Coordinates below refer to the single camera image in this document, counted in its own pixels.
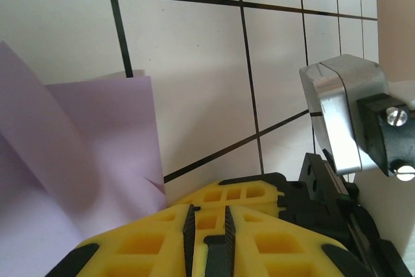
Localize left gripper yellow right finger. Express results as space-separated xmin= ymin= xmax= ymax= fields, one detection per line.
xmin=203 ymin=204 xmax=370 ymax=277

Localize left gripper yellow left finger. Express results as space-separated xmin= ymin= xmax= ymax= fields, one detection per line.
xmin=45 ymin=203 xmax=204 ymax=277

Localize purple square cloth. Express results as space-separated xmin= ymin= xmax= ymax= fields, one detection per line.
xmin=0 ymin=40 xmax=169 ymax=277

